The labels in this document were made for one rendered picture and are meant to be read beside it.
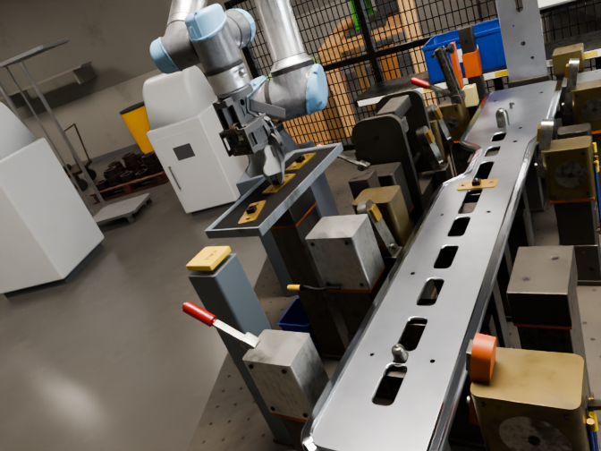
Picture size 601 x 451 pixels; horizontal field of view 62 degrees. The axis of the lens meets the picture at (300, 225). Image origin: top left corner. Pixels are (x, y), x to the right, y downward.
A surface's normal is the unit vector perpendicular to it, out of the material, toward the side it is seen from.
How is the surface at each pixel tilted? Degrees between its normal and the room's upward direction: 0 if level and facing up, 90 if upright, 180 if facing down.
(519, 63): 90
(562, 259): 0
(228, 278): 90
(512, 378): 0
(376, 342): 0
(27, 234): 90
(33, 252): 90
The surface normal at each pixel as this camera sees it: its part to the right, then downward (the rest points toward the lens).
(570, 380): -0.34, -0.84
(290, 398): -0.46, 0.53
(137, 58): -0.16, 0.48
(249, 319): 0.82, -0.05
